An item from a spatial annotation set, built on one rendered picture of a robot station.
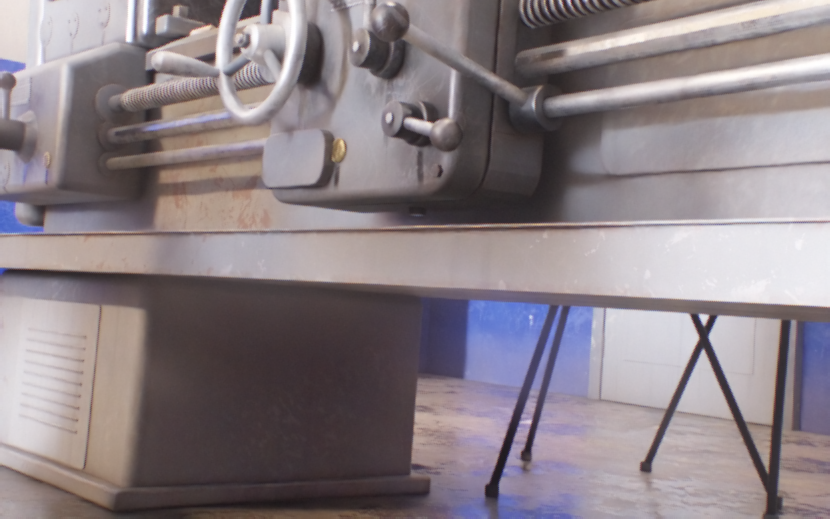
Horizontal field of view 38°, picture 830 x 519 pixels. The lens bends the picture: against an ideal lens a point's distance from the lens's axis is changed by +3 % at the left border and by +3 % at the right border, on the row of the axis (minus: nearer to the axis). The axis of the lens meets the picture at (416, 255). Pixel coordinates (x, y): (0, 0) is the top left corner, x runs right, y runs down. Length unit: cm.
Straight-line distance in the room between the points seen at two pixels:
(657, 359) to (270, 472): 344
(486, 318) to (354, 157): 504
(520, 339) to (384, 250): 490
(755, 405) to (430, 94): 399
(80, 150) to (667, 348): 364
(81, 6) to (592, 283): 175
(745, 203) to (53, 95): 147
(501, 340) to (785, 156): 520
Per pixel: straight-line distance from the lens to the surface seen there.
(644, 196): 129
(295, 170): 150
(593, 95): 124
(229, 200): 204
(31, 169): 241
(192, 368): 218
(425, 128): 122
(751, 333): 520
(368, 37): 135
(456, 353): 662
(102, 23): 252
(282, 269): 152
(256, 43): 149
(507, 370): 629
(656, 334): 552
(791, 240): 95
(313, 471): 233
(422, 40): 121
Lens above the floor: 38
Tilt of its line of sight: 3 degrees up
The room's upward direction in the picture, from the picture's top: 4 degrees clockwise
